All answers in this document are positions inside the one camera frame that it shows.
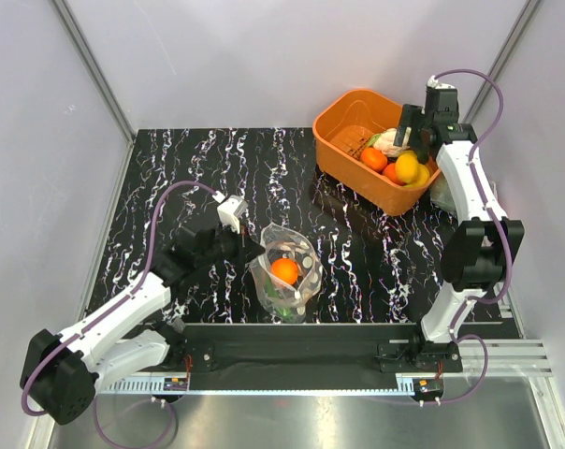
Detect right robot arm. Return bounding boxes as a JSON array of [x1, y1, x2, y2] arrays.
[[395, 80, 524, 371]]

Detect orange plastic basket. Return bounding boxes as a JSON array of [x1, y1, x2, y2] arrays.
[[312, 89, 441, 216]]

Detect slotted cable duct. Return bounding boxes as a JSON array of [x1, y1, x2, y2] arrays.
[[101, 372, 414, 398]]

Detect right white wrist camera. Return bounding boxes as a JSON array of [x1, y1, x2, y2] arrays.
[[427, 76, 457, 94]]

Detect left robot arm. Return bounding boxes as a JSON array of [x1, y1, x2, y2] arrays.
[[20, 225, 265, 425]]

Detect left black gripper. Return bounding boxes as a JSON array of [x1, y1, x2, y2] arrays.
[[196, 219, 266, 269]]

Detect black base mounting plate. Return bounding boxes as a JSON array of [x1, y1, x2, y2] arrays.
[[140, 324, 463, 386]]

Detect clear polka dot zip bag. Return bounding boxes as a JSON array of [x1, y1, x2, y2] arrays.
[[250, 223, 323, 324]]

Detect yellow fake bananas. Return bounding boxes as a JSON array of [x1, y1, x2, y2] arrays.
[[404, 164, 431, 188]]

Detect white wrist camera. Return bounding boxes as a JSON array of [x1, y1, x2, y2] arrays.
[[212, 191, 248, 234], [427, 76, 457, 94]]

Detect yellow fake lemon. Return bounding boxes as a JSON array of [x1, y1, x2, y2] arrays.
[[395, 152, 420, 184]]

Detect green fake cucumber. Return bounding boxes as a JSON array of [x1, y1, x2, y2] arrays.
[[263, 286, 297, 323]]

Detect fake orange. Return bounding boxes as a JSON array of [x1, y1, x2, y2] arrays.
[[383, 163, 404, 186], [360, 147, 388, 173], [271, 258, 299, 285]]

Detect white fake cauliflower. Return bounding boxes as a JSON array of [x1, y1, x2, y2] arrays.
[[367, 127, 411, 158]]

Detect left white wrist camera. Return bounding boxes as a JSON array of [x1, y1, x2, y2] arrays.
[[212, 191, 248, 234]]

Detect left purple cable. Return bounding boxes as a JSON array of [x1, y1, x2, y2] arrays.
[[21, 180, 221, 416]]

